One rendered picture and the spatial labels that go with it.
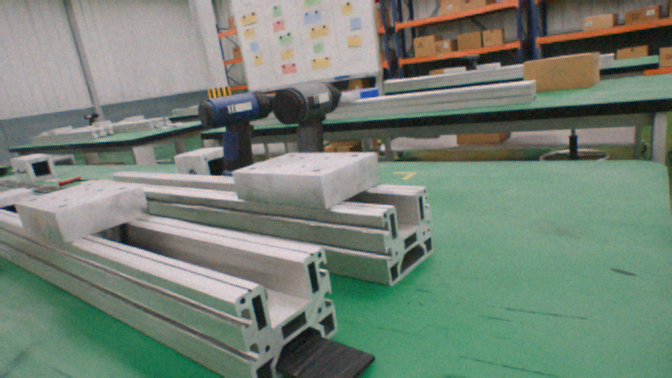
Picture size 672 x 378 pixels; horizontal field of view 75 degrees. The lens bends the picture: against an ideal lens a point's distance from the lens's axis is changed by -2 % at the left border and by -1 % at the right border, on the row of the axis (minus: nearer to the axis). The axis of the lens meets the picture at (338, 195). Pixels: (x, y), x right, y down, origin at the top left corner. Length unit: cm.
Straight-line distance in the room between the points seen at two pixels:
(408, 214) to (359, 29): 323
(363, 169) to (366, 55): 316
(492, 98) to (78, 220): 171
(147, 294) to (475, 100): 175
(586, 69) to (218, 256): 210
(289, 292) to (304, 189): 15
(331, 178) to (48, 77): 1276
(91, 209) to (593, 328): 55
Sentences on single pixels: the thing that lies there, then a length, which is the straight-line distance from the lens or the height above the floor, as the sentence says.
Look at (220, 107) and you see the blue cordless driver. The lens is 90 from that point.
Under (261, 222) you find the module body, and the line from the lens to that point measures 60.
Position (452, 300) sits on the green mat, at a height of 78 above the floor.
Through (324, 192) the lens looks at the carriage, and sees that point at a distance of 49.
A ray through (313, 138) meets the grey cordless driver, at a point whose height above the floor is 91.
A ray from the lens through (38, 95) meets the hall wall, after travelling 1298.
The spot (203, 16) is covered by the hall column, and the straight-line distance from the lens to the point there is 922.
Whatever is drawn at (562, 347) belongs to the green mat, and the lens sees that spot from 40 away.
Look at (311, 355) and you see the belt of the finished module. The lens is 39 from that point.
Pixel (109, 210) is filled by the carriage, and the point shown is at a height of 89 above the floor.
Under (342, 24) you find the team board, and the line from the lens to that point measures 379.
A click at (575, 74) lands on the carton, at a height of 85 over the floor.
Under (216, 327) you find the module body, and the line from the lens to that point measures 37.
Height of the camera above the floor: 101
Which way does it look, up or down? 15 degrees down
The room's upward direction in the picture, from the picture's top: 9 degrees counter-clockwise
